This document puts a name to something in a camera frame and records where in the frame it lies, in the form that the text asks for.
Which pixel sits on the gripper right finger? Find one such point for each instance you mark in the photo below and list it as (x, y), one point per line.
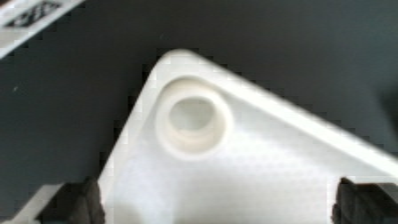
(367, 203)

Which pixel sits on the white flat base plate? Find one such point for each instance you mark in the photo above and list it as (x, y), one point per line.
(27, 15)

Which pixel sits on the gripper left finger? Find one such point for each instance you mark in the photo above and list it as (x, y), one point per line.
(65, 204)

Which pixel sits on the white desk top tray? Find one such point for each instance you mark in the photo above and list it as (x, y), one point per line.
(228, 158)

